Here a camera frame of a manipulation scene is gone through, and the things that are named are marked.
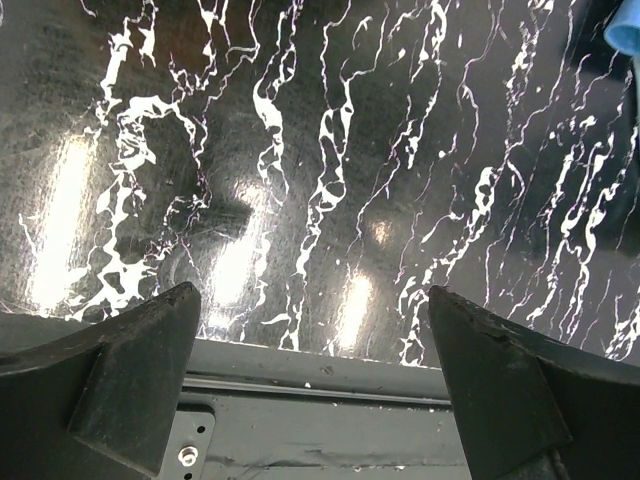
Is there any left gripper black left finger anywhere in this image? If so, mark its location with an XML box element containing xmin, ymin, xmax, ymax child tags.
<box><xmin>1</xmin><ymin>282</ymin><xmax>201</xmax><ymax>479</ymax></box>

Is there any blue bucket hat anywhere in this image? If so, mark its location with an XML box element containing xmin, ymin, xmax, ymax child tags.
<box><xmin>604</xmin><ymin>0</ymin><xmax>640</xmax><ymax>57</ymax></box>

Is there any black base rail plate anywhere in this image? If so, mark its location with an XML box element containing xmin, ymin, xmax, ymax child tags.
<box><xmin>160</xmin><ymin>340</ymin><xmax>469</xmax><ymax>479</ymax></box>

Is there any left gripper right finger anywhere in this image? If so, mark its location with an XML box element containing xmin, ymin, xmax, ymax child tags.
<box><xmin>428</xmin><ymin>286</ymin><xmax>639</xmax><ymax>479</ymax></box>

